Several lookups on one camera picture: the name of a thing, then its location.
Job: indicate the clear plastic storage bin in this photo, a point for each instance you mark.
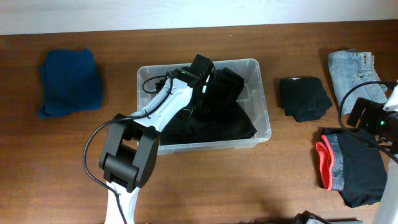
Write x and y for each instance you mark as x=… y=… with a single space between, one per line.
x=252 y=100

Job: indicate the folded blue cloth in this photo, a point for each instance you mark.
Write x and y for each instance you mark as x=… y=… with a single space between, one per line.
x=71 y=83

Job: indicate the black shorts with red trim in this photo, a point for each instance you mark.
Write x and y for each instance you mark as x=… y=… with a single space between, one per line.
x=351 y=168

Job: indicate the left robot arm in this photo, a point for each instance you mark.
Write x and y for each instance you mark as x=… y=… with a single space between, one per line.
x=130 y=150

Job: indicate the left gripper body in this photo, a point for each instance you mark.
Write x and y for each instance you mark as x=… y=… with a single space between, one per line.
x=228 y=82

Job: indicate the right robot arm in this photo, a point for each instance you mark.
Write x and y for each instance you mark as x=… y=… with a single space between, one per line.
x=380 y=120

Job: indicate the small folded black shirt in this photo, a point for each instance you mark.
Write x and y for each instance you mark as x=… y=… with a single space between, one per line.
x=304 y=98

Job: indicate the black garment with tag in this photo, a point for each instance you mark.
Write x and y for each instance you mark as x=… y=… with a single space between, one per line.
x=219 y=118

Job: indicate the folded light blue jeans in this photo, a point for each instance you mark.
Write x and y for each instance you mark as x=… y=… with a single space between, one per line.
x=349 y=68

